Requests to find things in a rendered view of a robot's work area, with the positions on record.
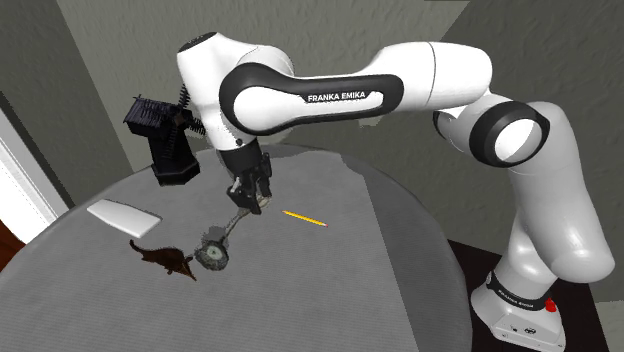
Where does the yellow pencil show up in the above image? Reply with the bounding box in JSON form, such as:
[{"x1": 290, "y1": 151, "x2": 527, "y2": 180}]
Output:
[{"x1": 282, "y1": 209, "x2": 329, "y2": 228}]

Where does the round grey table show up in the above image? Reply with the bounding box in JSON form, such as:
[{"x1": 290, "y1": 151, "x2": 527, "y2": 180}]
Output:
[{"x1": 0, "y1": 143, "x2": 473, "y2": 352}]

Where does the black windmill model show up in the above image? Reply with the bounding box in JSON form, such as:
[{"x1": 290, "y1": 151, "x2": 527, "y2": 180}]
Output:
[{"x1": 123, "y1": 83, "x2": 208, "y2": 187}]

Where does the white window frame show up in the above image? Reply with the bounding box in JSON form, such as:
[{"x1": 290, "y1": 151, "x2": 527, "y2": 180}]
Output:
[{"x1": 0, "y1": 107, "x2": 70, "y2": 245}]

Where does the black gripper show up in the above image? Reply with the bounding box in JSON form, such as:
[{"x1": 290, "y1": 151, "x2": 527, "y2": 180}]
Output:
[{"x1": 216, "y1": 138, "x2": 274, "y2": 216}]

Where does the white flat rounded slab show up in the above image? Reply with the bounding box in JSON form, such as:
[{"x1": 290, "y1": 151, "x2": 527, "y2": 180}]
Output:
[{"x1": 86, "y1": 198, "x2": 163, "y2": 239}]

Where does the dark robot stand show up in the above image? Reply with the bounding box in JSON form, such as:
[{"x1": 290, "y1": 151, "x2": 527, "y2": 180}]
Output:
[{"x1": 447, "y1": 238, "x2": 611, "y2": 352}]

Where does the brown animal figure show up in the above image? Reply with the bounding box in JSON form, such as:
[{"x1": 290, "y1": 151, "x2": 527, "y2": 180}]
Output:
[{"x1": 128, "y1": 238, "x2": 198, "y2": 282}]

